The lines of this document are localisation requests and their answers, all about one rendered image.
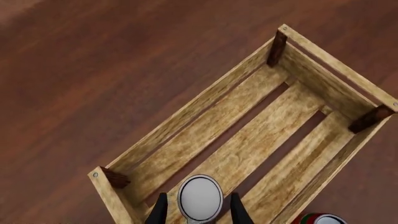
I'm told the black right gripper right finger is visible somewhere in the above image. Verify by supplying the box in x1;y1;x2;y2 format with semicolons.
230;192;253;224

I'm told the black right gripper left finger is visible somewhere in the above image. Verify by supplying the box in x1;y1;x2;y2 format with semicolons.
145;192;169;224

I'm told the wooden slat tray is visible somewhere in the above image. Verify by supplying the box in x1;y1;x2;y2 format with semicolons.
87;23;398;224

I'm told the silver-topped tin can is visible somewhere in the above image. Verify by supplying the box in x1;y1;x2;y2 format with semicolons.
177;174;224;224

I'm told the red and green tin can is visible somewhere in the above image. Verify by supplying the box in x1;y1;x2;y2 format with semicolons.
294;212;348;224

